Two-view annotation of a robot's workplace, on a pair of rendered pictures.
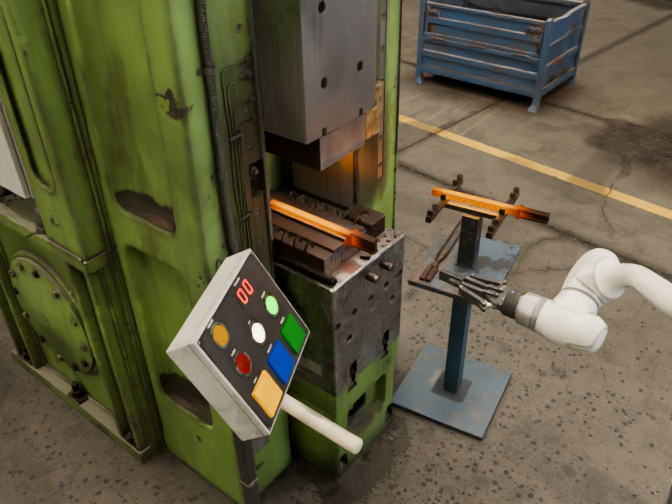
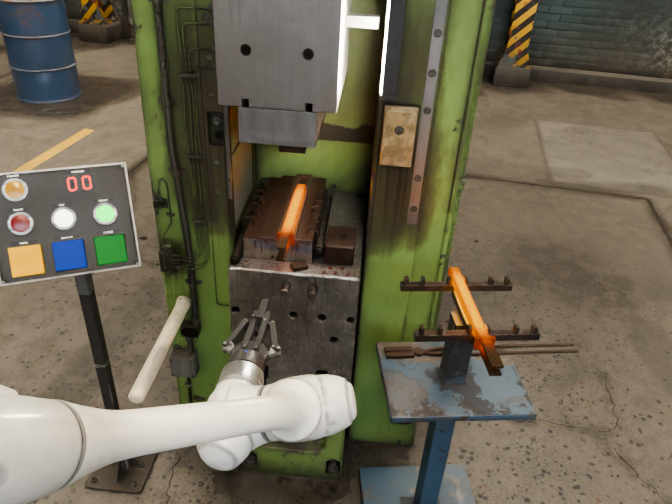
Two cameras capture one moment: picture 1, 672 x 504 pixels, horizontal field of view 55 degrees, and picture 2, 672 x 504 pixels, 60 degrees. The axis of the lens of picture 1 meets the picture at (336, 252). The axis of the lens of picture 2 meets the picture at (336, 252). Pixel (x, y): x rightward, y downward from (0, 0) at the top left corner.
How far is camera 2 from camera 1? 158 cm
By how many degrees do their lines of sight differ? 45
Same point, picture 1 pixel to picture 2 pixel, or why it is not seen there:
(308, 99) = (220, 57)
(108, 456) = not seen: hidden behind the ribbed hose
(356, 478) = (253, 484)
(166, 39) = not seen: outside the picture
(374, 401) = (321, 442)
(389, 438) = (316, 489)
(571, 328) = not seen: hidden behind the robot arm
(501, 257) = (492, 401)
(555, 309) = (223, 388)
